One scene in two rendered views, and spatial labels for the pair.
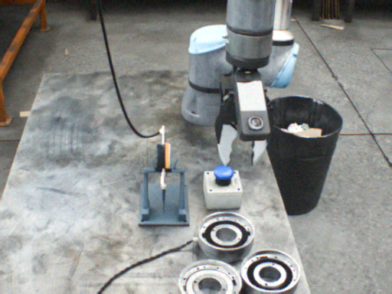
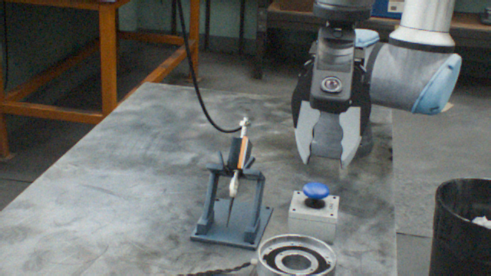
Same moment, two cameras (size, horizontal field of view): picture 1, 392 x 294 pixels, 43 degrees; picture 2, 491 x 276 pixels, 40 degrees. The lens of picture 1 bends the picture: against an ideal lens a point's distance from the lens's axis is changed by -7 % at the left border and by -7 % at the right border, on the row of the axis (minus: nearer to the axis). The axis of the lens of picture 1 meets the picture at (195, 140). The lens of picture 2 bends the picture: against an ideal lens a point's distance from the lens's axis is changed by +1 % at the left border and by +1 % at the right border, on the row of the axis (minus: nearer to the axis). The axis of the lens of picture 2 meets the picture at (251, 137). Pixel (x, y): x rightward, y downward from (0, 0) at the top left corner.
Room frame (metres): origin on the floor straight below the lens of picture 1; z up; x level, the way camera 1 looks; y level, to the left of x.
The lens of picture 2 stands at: (-0.04, -0.19, 1.32)
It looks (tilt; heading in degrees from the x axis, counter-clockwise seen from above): 23 degrees down; 15
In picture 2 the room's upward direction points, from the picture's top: 3 degrees clockwise
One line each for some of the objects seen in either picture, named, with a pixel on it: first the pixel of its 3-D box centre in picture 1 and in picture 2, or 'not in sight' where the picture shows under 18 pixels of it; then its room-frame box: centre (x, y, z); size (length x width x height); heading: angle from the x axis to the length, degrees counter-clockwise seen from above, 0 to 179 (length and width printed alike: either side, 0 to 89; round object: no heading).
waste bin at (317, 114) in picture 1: (296, 157); (480, 264); (1.86, -0.43, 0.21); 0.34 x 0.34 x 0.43
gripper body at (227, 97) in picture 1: (244, 83); (337, 50); (0.79, -0.08, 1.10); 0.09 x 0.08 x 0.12; 6
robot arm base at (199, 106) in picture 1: (210, 94); (337, 120); (1.21, -0.03, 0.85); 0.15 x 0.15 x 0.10
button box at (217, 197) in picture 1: (222, 187); (314, 214); (0.87, -0.06, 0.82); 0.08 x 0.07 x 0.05; 6
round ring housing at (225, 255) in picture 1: (226, 237); (295, 267); (0.72, -0.06, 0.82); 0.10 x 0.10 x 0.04
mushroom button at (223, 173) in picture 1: (223, 179); (314, 201); (0.86, -0.06, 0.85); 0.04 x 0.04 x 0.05
